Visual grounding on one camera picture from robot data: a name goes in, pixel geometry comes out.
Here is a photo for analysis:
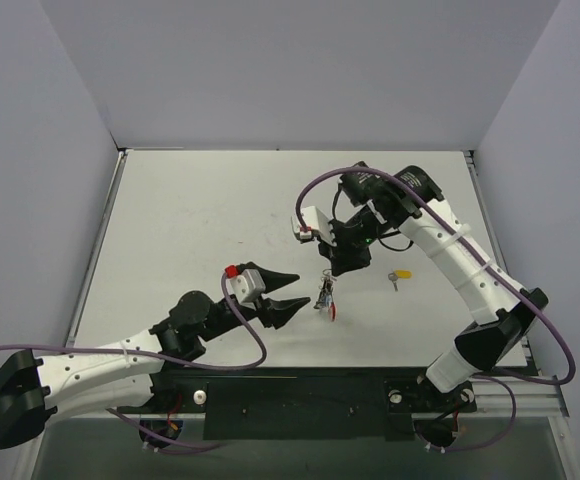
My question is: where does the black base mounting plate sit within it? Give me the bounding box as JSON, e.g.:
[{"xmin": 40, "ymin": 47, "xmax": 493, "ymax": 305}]
[{"xmin": 120, "ymin": 367, "xmax": 476, "ymax": 441}]

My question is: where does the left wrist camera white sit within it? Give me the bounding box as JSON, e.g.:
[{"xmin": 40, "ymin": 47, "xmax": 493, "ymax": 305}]
[{"xmin": 224, "ymin": 262, "xmax": 266, "ymax": 305}]

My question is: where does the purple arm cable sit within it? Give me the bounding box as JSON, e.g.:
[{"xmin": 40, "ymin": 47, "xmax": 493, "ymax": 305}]
[
  {"xmin": 293, "ymin": 167, "xmax": 577, "ymax": 455},
  {"xmin": 0, "ymin": 274, "xmax": 269, "ymax": 455}
]

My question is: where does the keyring bunch with coloured tags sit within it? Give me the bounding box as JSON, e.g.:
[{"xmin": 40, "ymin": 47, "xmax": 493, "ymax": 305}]
[{"xmin": 313, "ymin": 269, "xmax": 337, "ymax": 322}]

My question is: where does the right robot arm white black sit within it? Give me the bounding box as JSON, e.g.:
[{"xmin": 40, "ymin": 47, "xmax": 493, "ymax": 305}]
[{"xmin": 294, "ymin": 162, "xmax": 548, "ymax": 409}]

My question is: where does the key with yellow tag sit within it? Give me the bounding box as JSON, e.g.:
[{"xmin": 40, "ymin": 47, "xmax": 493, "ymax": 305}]
[{"xmin": 388, "ymin": 270, "xmax": 412, "ymax": 292}]

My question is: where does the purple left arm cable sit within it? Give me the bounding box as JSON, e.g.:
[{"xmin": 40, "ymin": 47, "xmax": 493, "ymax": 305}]
[{"xmin": 0, "ymin": 274, "xmax": 269, "ymax": 455}]

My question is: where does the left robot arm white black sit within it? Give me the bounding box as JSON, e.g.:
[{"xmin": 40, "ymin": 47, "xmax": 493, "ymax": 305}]
[{"xmin": 0, "ymin": 262, "xmax": 310, "ymax": 450}]

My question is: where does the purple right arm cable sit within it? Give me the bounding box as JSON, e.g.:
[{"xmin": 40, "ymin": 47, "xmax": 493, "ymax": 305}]
[{"xmin": 293, "ymin": 167, "xmax": 577, "ymax": 455}]

